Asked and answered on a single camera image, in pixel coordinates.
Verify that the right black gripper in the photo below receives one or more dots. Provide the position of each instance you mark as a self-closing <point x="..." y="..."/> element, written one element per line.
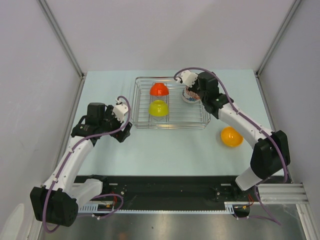
<point x="193" y="87"/>

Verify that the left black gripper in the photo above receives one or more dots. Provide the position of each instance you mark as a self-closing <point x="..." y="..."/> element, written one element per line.
<point x="120" y="135"/>

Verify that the blue white patterned bowl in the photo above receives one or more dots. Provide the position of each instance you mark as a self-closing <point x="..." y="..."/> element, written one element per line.
<point x="185" y="100"/>

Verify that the yellow-green bowl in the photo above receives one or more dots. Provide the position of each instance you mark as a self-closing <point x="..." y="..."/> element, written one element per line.
<point x="158" y="108"/>

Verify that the red-orange bowl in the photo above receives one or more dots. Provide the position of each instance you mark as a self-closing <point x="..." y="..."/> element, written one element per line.
<point x="159" y="89"/>

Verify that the wire dish rack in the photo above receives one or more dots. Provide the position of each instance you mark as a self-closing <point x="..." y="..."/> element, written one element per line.
<point x="181" y="115"/>

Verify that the orange-yellow bowl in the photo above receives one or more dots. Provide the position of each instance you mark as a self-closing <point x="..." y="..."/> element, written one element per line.
<point x="230" y="137"/>

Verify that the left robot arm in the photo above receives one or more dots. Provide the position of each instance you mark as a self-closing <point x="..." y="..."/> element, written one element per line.
<point x="56" y="201"/>

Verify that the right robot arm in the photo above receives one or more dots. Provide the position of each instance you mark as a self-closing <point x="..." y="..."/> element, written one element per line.
<point x="270" y="148"/>

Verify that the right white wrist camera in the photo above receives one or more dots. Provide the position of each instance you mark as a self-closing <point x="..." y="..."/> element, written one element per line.
<point x="186" y="78"/>

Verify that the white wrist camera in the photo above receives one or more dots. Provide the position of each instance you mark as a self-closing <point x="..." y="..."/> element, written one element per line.
<point x="121" y="110"/>
<point x="186" y="78"/>

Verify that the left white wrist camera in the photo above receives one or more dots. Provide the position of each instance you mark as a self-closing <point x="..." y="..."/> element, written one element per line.
<point x="121" y="110"/>

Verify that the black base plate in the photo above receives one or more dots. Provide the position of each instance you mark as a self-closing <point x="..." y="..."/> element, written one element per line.
<point x="172" y="193"/>

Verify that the white cable duct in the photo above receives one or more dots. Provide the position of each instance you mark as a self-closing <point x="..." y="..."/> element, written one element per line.
<point x="99" y="207"/>

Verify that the aluminium frame rail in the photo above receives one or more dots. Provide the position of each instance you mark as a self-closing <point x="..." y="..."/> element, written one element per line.
<point x="282" y="194"/>

